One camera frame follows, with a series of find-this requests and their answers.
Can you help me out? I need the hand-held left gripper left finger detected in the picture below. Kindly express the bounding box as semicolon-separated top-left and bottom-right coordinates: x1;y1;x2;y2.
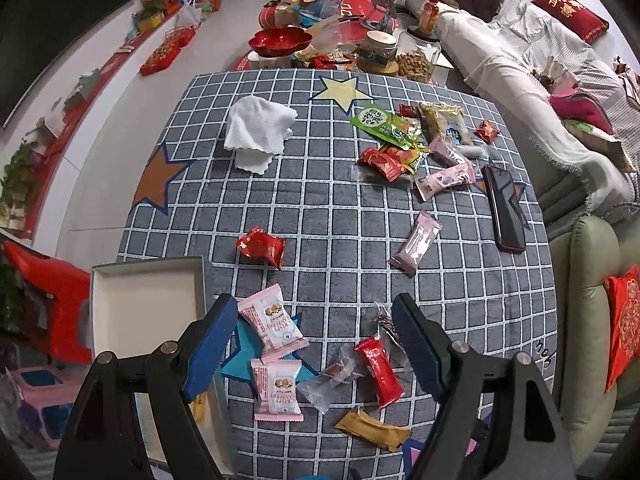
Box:
52;293;239;480

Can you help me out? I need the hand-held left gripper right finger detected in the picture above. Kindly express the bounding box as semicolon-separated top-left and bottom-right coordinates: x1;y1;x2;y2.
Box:
391;293;577;480

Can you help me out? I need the grey cardboard box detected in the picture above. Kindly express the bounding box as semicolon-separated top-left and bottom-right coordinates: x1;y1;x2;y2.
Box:
89;256;227;467

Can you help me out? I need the clear wrapper with dark snack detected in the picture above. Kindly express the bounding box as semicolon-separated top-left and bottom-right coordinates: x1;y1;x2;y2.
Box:
372;302;412;362

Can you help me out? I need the red long snack packet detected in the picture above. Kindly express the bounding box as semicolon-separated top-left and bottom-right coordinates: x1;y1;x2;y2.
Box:
353;337;406;410

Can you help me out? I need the pink square snack packet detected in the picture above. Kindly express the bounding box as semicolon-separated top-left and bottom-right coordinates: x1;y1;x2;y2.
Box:
237;284;310;357
250;352;305;422

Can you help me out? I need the clear wrapped brown candy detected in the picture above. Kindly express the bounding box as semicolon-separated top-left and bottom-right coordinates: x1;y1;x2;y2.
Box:
299;344;372;414

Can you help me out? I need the golden brown snack packet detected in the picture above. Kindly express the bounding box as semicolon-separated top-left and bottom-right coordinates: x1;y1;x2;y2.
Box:
333;407;412;452

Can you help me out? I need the pink long snack packet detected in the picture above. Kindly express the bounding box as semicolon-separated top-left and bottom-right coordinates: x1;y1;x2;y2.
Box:
414;162;476;203
428;135;471;169
389;211;444;278

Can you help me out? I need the red crinkled snack packet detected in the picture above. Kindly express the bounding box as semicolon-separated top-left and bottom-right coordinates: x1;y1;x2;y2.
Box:
236;226;286;270

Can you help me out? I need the red paper bag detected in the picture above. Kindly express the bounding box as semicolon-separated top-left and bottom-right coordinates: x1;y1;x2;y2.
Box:
4;241;94;364

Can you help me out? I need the green leather armchair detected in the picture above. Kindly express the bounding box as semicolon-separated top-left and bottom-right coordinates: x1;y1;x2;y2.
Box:
537;170;640;468

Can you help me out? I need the black smartphone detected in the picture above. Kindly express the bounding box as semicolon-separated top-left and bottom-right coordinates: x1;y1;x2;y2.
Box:
481;163;527;253

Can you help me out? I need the grey checked blanket with stars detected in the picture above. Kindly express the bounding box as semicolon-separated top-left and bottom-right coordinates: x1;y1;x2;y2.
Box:
116;71;560;480

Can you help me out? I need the pink plastic stool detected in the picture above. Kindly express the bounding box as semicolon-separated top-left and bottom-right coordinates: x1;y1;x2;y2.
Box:
9;365;82;451

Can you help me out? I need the red pillow snack packet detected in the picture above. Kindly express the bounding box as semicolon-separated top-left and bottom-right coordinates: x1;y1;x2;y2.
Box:
356;147;407;183

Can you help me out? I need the orange and green snack packet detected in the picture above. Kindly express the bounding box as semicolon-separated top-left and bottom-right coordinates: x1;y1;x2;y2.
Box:
379;142;431;174

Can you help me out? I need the red patterned cushion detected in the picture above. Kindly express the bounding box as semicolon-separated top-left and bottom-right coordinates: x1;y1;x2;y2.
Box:
602;264;640;394

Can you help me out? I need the white towel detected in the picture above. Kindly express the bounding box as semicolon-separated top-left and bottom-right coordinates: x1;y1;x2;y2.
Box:
223;95;299;176

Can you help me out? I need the small red wrapped candy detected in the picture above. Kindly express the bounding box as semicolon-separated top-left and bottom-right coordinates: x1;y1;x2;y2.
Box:
474;119;501;145

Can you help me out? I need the pale yellow snack packet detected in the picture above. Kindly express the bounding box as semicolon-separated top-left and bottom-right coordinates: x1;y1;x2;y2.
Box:
418;102;474;147

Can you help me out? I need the clear jar of peanuts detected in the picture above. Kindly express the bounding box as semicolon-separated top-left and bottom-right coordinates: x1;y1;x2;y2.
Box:
397;26;444;84

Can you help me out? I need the magenta pouch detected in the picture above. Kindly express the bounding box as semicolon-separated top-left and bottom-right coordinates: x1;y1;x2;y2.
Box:
549;90;614;135

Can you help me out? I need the red gift box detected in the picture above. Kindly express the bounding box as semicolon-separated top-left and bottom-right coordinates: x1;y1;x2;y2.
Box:
139;42;181;77

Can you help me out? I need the round cream tin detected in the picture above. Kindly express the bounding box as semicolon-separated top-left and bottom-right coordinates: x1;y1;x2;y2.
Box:
357;30;399;74

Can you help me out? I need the white sofa cover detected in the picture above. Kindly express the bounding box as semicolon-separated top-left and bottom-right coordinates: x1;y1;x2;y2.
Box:
395;0;640;213

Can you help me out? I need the red bowl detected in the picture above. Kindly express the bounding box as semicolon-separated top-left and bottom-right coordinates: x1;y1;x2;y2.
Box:
248;27;314;59

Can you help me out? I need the white plastic bag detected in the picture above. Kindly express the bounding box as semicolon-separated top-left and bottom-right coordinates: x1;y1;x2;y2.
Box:
174;0;202;29

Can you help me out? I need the orange drink bottle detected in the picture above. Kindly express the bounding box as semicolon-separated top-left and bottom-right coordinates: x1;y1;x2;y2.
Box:
417;0;442;35

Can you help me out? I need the red round coffee table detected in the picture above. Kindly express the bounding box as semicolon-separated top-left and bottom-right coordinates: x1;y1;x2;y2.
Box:
234;0;453;86

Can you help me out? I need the black television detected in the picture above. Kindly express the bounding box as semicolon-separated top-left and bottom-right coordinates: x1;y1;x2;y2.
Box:
0;0;144;130

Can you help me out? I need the red embroidered pillow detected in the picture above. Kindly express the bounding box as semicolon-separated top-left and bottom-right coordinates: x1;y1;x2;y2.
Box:
532;0;610;44

